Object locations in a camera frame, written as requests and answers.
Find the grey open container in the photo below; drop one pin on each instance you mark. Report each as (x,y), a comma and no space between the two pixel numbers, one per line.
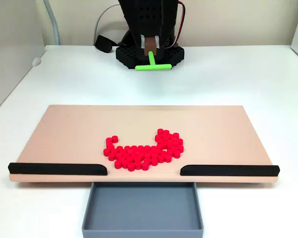
(141,205)

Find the black table clamp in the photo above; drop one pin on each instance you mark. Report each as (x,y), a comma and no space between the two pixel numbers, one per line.
(103,44)

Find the red granule pile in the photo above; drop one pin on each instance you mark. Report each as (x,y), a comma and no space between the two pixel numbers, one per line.
(136,155)

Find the peach flat board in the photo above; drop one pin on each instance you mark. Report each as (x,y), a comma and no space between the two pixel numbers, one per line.
(64,138)

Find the black board edge rail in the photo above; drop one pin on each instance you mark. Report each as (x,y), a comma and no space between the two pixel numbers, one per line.
(228,170)
(57,169)

